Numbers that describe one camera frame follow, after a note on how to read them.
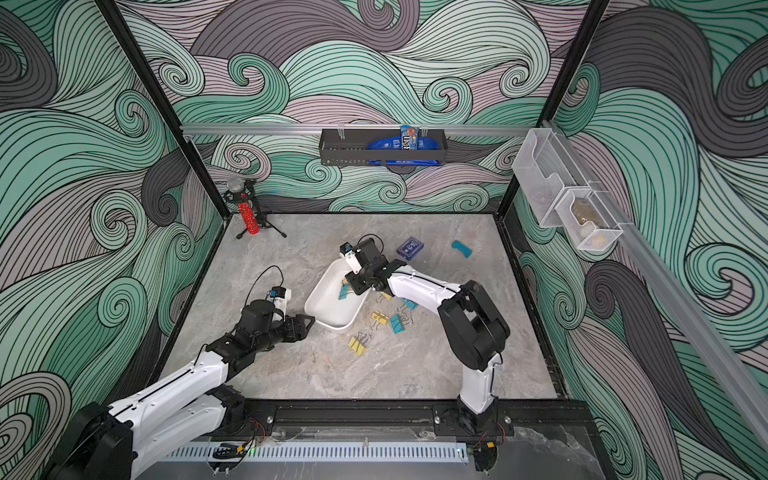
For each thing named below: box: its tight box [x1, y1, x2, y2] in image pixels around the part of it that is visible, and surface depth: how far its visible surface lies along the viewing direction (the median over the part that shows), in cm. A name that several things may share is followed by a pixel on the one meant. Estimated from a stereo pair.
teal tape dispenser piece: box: [451, 240, 473, 259], surface depth 112 cm
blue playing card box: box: [396, 236, 425, 261], surface depth 109 cm
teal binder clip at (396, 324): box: [390, 314, 405, 334], surface depth 91 cm
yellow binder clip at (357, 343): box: [348, 331, 372, 356], surface depth 86 cm
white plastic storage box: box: [304, 257, 370, 331], surface depth 94 cm
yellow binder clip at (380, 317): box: [371, 310, 390, 326], surface depth 92 cm
